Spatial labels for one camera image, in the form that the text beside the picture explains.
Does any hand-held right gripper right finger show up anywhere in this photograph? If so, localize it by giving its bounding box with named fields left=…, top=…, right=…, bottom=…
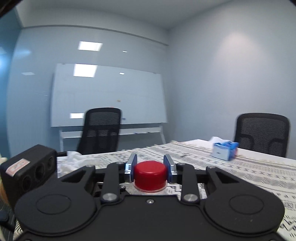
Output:
left=163, top=154, right=246, bottom=204

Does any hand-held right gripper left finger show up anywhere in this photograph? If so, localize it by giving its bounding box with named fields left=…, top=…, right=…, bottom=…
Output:
left=59, top=153, right=138, bottom=204

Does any red bottle cap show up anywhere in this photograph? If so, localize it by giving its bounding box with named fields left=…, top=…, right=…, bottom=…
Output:
left=134, top=160, right=167, bottom=193

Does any black mesh office chair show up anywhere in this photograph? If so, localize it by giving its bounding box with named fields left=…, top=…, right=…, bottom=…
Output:
left=77, top=108, right=122, bottom=155
left=233, top=113, right=291, bottom=158

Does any crumpled white tissue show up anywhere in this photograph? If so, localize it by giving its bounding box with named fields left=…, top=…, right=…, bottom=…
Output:
left=57, top=151, right=95, bottom=173

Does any blue tissue box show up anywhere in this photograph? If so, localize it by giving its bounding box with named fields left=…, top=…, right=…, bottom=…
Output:
left=209, top=136, right=239, bottom=161

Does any patterned white tablecloth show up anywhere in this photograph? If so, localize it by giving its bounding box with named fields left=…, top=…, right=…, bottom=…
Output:
left=13, top=139, right=296, bottom=241

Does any whiteboard on stand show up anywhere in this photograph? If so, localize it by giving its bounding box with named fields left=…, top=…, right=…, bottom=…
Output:
left=50, top=63, right=168, bottom=151

